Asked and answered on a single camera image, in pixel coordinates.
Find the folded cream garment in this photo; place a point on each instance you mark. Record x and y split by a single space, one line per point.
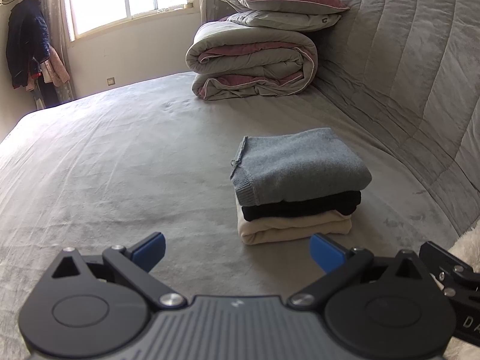
277 229

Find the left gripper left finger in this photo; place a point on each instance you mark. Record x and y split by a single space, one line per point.
131 268

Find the grey patterned knit sweater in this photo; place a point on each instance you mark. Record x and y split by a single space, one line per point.
295 168

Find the grey star curtain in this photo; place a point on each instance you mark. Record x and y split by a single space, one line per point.
54 12

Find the dark hanging jacket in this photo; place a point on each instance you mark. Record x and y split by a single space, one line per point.
28 42

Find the pink hanging clothes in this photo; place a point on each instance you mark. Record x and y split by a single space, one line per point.
53 69

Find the folded black garment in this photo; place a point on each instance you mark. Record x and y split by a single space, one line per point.
344 203

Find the rolled grey pink duvet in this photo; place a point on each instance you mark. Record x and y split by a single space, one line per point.
236 61

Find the grey pillow under top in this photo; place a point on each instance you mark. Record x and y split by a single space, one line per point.
284 21

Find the wall socket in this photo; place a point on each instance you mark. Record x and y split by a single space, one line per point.
110 81

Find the person right hand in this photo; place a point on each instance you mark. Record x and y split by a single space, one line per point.
467 249

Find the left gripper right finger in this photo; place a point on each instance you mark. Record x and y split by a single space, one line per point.
341 267

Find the grey quilted headboard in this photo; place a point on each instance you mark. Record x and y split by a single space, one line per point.
408 72

